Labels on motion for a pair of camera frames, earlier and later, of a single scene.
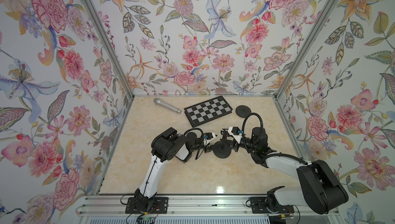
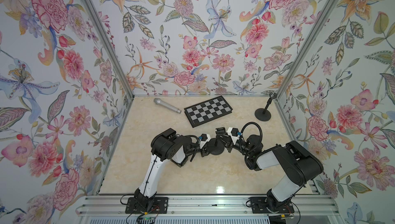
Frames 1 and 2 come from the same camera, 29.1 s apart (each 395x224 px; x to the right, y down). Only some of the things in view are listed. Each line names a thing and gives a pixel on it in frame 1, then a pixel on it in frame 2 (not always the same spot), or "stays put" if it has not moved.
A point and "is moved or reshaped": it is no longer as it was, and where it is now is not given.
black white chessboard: [204, 112] stays put
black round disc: [243, 111] to [215, 150]
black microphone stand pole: [222, 140] is moved or reshaped
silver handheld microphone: [159, 101] stays put
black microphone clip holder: [224, 133] is moved or reshaped
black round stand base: [221, 150] to [259, 114]
